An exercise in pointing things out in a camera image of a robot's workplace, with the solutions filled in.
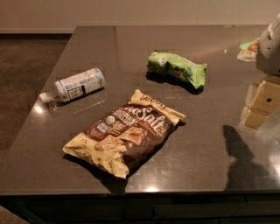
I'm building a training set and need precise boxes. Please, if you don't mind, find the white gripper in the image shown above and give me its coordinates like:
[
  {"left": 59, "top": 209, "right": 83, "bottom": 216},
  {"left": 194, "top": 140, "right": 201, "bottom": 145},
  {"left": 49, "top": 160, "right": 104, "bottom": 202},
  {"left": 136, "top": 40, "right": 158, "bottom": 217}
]
[{"left": 241, "top": 14, "right": 280, "bottom": 129}]

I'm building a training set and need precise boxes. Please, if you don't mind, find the brown chip bag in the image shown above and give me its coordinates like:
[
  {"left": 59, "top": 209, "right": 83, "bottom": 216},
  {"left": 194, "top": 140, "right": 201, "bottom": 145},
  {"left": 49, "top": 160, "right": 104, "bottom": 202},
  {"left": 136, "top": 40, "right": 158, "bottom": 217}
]
[{"left": 63, "top": 89, "right": 185, "bottom": 179}]

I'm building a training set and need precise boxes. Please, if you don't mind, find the small snack bag far right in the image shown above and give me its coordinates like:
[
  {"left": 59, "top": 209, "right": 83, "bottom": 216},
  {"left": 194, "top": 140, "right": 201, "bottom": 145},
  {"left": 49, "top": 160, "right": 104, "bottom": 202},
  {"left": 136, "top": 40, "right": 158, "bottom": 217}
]
[{"left": 237, "top": 38, "right": 260, "bottom": 62}]

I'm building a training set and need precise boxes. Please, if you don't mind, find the green snack bag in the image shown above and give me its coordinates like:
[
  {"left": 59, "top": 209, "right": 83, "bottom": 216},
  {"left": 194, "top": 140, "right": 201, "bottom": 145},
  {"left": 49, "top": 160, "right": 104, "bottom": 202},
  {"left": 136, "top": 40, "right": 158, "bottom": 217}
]
[{"left": 147, "top": 52, "right": 207, "bottom": 89}]

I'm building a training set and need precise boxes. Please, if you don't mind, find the blue plastic bottle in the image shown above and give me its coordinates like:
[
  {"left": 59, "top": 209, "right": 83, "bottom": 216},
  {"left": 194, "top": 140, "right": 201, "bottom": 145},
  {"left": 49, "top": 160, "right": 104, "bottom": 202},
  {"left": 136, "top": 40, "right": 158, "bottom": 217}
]
[{"left": 39, "top": 68, "right": 105, "bottom": 103}]

